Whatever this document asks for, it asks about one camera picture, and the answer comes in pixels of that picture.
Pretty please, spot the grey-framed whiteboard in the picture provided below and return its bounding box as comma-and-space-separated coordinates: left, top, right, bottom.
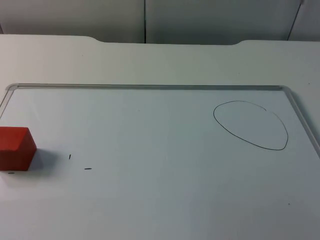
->
0, 83, 320, 240

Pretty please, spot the red cube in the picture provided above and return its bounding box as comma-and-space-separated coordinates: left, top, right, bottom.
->
0, 126, 38, 172

